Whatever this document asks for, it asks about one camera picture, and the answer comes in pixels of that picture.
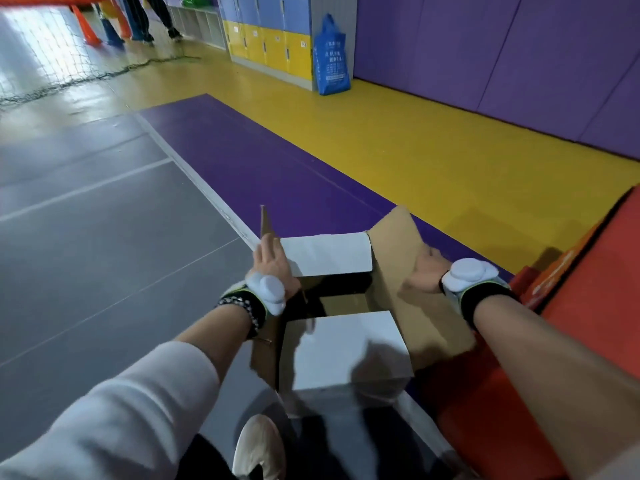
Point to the person's left hand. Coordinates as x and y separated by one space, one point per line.
272 264

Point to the person's right hand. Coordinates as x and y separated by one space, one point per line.
430 274

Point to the person's right thumb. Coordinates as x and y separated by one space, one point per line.
414 283

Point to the person's left fingers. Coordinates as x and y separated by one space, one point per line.
269 247

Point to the cardboard box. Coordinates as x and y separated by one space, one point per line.
345 349

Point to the person's right forearm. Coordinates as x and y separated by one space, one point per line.
560 374

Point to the person's left forearm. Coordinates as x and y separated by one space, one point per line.
217 334

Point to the white left wrist tracker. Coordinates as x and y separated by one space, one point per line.
267 289

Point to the white wrist tracker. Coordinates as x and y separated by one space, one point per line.
467 273
267 289

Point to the white right wrist tracker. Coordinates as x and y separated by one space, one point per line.
467 273

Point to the black left wristband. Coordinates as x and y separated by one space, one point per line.
250 304

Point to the black wristband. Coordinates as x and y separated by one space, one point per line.
482 297
250 304

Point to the black right wristband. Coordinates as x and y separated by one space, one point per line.
482 297

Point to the dark trousers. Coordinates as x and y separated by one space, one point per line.
350 444

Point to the blue shopping bag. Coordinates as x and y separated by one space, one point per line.
331 59

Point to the white shoe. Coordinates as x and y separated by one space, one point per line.
257 449

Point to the blue and yellow lockers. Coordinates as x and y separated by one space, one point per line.
275 29

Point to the white sleeve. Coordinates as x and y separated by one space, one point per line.
115 419

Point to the white cubby shelf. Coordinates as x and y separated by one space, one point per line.
200 24

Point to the blue cone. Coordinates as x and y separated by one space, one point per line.
111 30

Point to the black net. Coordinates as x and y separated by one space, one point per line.
60 54

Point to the orange cone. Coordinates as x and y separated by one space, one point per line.
86 27

